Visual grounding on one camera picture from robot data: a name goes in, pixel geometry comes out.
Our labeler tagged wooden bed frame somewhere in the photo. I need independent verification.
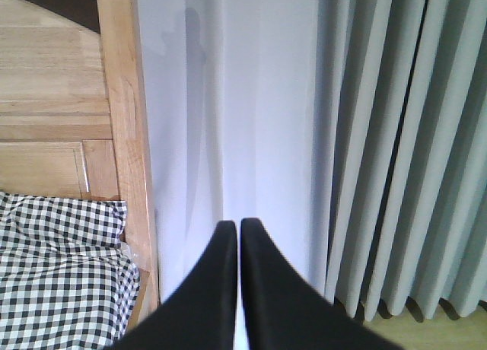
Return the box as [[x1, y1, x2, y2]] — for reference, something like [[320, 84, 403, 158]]
[[1, 0, 159, 326]]

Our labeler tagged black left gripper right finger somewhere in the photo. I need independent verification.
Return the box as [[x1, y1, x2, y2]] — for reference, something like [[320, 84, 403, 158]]
[[240, 218, 399, 349]]

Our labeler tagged grey pleated curtain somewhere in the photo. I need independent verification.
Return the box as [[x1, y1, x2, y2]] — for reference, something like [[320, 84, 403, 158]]
[[308, 0, 486, 320]]

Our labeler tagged black white checkered bedding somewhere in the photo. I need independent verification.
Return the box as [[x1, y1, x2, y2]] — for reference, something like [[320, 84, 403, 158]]
[[1, 248, 140, 349]]

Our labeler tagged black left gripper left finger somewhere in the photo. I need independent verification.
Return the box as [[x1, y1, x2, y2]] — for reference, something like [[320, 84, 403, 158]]
[[110, 221, 237, 349]]

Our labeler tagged checkered pillow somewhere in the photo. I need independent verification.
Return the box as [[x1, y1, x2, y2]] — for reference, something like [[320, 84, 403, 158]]
[[1, 192, 128, 247]]

